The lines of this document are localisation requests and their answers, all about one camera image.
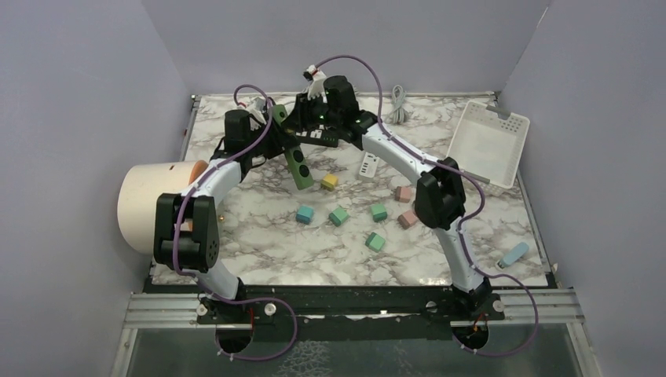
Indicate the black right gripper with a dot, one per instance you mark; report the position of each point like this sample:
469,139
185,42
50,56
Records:
301,118

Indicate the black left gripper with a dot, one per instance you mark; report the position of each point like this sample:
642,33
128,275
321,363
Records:
276,142

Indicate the green power strip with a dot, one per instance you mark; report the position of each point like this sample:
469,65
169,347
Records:
291,148

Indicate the white power strip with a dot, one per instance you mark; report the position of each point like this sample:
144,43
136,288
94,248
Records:
368,167

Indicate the yellow charger plug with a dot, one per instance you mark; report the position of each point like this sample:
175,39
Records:
329,182

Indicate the teal blue charger plug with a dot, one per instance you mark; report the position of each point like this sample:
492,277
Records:
304,214

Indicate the green USB charger plug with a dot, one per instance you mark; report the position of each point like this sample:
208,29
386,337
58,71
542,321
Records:
338,216

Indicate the pink charger plug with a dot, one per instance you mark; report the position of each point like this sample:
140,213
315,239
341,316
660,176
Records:
407,219
403,194

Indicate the light green charger plug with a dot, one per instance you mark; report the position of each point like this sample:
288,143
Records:
375,242

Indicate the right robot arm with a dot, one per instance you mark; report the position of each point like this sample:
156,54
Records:
440,196

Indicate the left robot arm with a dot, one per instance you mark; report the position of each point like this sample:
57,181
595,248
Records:
186,237

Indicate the light blue charger plug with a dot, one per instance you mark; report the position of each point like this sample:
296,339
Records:
513,255

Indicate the cream cylindrical drum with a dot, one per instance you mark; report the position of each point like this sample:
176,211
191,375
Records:
141,187

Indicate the white plastic basket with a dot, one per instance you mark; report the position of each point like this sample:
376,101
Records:
487,145

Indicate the aluminium front rail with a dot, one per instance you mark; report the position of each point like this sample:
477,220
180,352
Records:
548,306

